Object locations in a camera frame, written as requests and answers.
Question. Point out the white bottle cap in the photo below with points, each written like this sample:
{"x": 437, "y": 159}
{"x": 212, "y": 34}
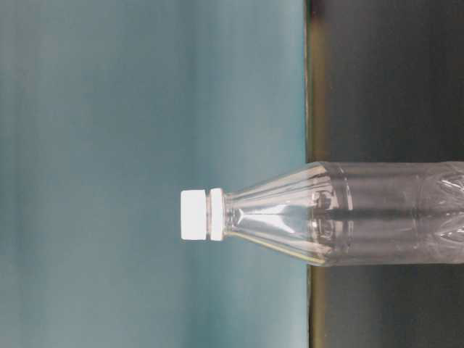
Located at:
{"x": 193, "y": 215}

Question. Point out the clear plastic bottle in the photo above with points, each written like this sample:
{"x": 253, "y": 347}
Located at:
{"x": 334, "y": 214}

